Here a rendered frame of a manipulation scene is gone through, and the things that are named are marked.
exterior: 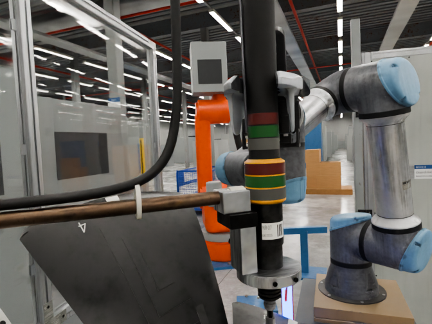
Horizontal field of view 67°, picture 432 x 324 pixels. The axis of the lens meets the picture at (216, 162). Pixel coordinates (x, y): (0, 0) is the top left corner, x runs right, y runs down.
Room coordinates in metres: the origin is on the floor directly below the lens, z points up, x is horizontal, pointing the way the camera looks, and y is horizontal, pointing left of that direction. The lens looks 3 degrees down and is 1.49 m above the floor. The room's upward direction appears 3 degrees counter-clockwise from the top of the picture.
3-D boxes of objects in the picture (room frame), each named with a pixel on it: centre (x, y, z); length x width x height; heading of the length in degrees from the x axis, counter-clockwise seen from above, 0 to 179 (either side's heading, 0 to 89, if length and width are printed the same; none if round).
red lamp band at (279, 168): (0.35, -0.05, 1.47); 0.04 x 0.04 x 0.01
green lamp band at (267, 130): (0.35, -0.05, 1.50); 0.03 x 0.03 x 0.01
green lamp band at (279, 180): (0.35, -0.05, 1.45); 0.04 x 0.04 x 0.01
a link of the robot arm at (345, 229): (0.96, -0.39, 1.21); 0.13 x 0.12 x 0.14; 36
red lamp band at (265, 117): (0.35, -0.05, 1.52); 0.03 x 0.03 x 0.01
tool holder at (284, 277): (0.35, -0.04, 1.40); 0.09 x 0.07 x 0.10; 110
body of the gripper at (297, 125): (0.46, -0.08, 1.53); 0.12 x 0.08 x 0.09; 163
